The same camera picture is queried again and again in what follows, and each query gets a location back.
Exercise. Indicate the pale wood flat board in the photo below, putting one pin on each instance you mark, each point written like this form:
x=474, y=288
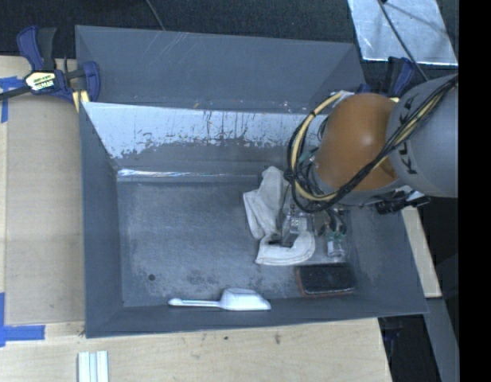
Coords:
x=42, y=213

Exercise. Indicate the grey metal bin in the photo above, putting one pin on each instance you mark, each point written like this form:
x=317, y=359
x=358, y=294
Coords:
x=189, y=229

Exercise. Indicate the white plastic scoop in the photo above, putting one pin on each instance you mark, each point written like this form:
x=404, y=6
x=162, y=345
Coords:
x=241, y=301

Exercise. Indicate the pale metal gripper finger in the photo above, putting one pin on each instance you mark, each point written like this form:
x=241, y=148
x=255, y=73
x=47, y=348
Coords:
x=296, y=225

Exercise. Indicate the black cylinder on white bracket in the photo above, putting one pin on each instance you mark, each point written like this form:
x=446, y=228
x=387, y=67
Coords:
x=396, y=204

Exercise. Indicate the white cloth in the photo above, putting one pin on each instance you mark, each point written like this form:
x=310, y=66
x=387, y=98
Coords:
x=265, y=209

